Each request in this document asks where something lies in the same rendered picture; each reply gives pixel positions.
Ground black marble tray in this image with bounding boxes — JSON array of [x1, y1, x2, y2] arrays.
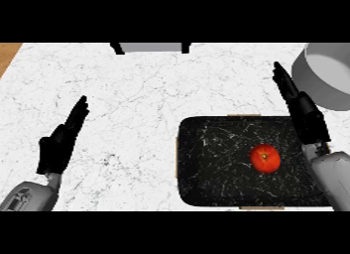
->
[[175, 113, 333, 210]]

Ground grey metal pot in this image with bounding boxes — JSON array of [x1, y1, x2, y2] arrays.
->
[[290, 43, 350, 112]]

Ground red tomato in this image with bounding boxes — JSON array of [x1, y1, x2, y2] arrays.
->
[[250, 143, 283, 175]]

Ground grey appliance with black legs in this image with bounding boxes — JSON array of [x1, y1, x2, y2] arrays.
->
[[108, 43, 193, 56]]

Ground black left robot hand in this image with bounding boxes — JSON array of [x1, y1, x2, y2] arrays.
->
[[36, 95, 91, 176]]

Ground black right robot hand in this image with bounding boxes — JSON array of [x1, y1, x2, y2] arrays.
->
[[271, 61, 333, 146]]

